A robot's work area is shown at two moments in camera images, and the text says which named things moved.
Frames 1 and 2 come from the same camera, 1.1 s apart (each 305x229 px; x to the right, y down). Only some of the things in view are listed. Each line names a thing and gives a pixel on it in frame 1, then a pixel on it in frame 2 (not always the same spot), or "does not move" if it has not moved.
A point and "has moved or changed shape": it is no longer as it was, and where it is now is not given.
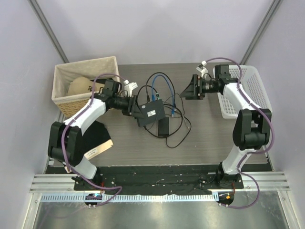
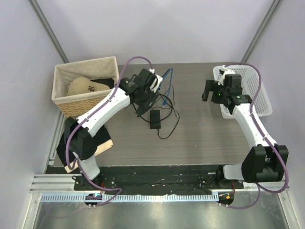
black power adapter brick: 163,126 -> 155,119
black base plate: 201,177 does not move
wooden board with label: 108,144 does not move
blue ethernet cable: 153,98 has moved or changed shape
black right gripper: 191,93 -> 211,86
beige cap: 83,85 does not move
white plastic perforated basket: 250,78 does not move
